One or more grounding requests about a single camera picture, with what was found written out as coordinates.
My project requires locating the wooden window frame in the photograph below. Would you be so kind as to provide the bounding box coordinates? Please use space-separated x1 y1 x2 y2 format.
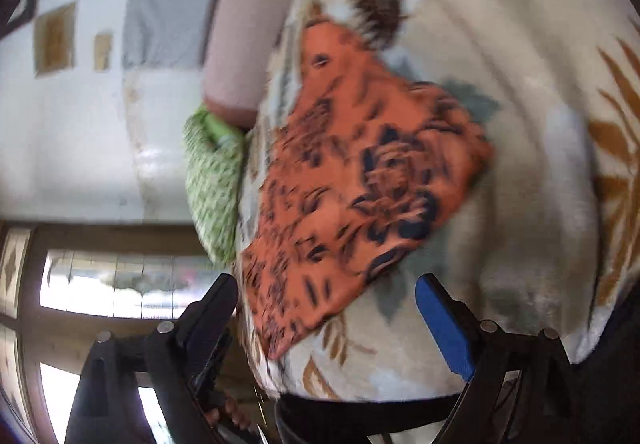
0 219 238 444

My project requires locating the small beige wall switch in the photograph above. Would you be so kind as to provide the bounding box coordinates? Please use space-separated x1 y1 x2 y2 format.
93 29 114 72

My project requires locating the large beige wall switch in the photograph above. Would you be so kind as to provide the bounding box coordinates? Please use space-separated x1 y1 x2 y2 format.
33 2 77 74

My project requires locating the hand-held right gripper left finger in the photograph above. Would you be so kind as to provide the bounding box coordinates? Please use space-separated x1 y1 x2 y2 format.
64 273 239 444

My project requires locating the stained glass window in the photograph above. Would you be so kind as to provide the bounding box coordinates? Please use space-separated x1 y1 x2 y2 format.
0 227 241 444

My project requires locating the leaf print blanket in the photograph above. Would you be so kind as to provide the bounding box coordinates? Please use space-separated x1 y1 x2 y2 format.
235 0 640 402

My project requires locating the person's left hand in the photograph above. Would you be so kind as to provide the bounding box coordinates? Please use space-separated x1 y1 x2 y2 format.
205 396 257 432

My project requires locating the pink bolster cushion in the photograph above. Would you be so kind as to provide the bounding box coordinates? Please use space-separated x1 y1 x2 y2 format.
201 0 326 129

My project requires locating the orange floral shirt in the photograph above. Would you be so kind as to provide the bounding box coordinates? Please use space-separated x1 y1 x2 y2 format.
239 19 496 360

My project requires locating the green patterned pillow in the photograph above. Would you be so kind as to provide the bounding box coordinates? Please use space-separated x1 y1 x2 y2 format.
182 104 249 265

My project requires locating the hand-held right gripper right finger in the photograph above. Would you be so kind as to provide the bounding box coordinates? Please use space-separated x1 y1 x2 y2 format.
415 273 583 444

